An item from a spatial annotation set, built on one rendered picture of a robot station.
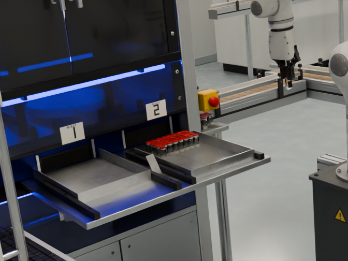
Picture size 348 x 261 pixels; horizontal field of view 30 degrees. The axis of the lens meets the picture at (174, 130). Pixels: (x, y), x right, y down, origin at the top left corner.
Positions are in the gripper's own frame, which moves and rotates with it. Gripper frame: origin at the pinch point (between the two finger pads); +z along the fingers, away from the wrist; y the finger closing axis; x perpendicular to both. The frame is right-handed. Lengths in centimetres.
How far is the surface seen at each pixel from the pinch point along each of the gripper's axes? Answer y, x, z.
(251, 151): -1.0, -20.1, 21.6
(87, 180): -30, -67, 20
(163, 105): -38.5, -25.8, 8.3
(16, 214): 11, -106, 3
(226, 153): -12.4, -21.4, 23.9
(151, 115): -39, -32, 10
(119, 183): -14, -64, 18
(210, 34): -483, 365, 101
